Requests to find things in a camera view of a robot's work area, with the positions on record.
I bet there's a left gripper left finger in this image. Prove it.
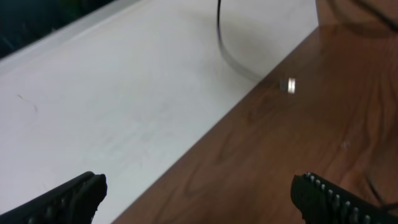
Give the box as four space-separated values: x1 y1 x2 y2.
1 171 108 224

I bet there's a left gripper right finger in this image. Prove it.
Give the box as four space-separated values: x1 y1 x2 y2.
290 172 397 224

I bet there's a black USB cable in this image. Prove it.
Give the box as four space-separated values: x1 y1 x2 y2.
216 0 298 95

